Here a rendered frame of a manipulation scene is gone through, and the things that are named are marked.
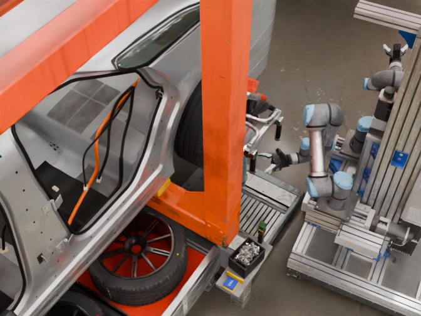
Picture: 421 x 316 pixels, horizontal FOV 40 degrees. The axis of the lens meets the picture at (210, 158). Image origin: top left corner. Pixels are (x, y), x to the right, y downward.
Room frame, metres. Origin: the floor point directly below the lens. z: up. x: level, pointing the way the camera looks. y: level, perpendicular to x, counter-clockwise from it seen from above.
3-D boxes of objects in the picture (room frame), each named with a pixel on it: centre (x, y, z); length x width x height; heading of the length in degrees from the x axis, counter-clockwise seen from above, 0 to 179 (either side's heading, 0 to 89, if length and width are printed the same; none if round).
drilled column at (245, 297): (1.80, -0.19, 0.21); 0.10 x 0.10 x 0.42; 56
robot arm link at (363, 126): (2.50, -1.00, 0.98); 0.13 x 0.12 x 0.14; 78
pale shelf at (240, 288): (1.83, -0.21, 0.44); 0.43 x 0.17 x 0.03; 146
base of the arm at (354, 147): (2.50, -0.99, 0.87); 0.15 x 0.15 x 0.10
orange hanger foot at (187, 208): (2.19, 0.21, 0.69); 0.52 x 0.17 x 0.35; 56
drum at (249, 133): (2.58, -0.23, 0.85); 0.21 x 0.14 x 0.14; 56
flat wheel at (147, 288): (1.96, 0.49, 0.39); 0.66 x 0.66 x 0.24
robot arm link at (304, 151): (2.41, -0.63, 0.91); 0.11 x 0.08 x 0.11; 95
